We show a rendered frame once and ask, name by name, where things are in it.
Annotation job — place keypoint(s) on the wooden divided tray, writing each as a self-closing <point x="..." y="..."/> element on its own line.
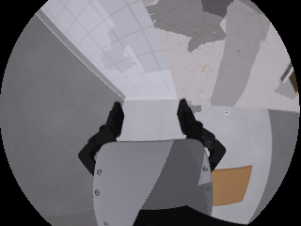
<point x="294" y="83"/>

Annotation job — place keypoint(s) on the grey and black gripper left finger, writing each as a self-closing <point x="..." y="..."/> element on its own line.
<point x="113" y="126"/>

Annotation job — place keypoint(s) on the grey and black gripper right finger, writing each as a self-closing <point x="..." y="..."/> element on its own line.
<point x="194" y="129"/>

